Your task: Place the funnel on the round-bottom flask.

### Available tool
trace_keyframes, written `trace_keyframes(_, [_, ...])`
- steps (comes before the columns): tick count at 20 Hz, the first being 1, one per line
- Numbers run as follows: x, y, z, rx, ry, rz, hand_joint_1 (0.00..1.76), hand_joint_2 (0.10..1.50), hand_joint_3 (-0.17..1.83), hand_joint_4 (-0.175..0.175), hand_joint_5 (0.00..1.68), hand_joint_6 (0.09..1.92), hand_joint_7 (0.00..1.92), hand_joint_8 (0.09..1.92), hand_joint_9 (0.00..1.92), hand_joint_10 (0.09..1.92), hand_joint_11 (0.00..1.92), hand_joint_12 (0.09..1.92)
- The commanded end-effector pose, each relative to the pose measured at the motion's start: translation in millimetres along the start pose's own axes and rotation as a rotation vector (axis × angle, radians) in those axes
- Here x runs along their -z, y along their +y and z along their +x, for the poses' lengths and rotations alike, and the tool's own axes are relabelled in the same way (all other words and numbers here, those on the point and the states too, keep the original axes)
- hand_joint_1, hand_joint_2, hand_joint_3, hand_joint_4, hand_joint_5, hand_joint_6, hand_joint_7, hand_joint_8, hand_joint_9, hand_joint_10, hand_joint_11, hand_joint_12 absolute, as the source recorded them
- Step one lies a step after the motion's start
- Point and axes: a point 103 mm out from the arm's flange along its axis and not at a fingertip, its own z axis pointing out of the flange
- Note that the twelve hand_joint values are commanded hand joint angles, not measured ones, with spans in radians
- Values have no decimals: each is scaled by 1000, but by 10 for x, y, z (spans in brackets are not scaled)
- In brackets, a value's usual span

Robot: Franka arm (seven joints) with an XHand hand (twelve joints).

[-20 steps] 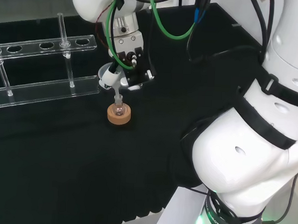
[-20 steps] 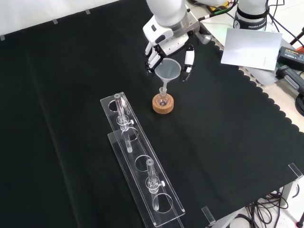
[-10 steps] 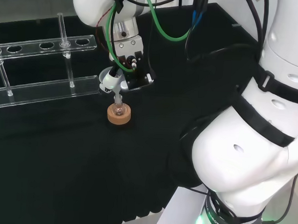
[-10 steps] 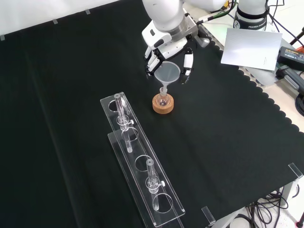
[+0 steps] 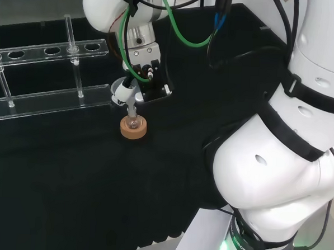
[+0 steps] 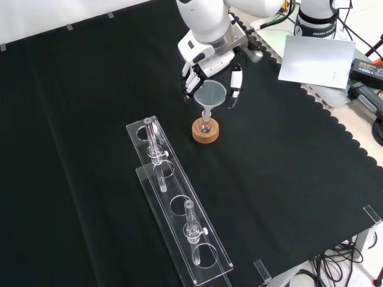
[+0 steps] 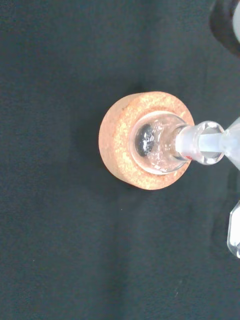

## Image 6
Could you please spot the black cloth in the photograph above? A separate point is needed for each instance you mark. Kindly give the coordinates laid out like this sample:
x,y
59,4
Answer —
x,y
74,119

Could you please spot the round-bottom glass flask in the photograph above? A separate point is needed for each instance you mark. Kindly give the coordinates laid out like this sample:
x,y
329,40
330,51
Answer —
x,y
206,127

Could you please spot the translucent plastic funnel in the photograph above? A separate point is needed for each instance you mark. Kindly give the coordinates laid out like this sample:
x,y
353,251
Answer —
x,y
209,94

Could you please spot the black power adapter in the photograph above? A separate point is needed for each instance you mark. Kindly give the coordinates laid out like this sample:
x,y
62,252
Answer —
x,y
366,68

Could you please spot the grey table leg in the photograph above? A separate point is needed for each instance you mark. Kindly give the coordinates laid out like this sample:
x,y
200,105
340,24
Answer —
x,y
363,242

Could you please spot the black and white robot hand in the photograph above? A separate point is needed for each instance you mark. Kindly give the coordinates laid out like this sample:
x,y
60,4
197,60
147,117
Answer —
x,y
203,56

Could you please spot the clear cloth clip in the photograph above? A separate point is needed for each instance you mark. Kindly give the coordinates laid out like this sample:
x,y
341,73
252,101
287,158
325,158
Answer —
x,y
262,270
372,213

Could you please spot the pale board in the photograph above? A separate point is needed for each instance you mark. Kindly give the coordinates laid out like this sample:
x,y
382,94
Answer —
x,y
317,62

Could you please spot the clear funnel stand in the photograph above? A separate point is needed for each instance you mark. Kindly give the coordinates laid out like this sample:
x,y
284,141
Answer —
x,y
179,185

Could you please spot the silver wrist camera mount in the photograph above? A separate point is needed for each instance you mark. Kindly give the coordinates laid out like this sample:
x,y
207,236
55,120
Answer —
x,y
255,56

